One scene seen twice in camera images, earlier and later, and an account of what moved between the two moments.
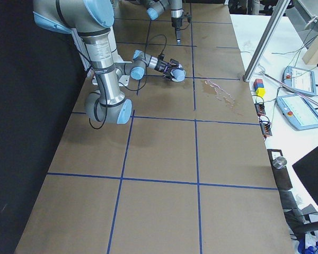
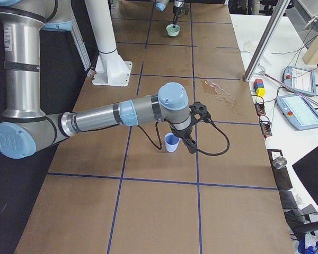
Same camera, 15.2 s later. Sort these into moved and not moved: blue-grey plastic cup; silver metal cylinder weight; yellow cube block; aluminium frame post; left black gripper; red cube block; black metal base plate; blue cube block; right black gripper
Moved: blue-grey plastic cup; right black gripper; left black gripper
Not moved: yellow cube block; aluminium frame post; blue cube block; red cube block; black metal base plate; silver metal cylinder weight
